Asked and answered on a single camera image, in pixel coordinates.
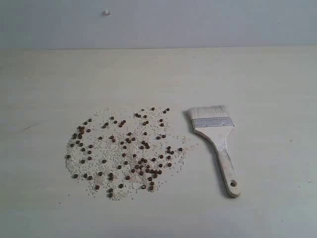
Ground scattered brown pellets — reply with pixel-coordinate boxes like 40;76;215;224
65;107;184;198

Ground pile of white grains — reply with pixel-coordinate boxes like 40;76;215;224
64;107;198;201

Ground white wooden paint brush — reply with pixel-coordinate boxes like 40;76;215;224
187;105;241;198

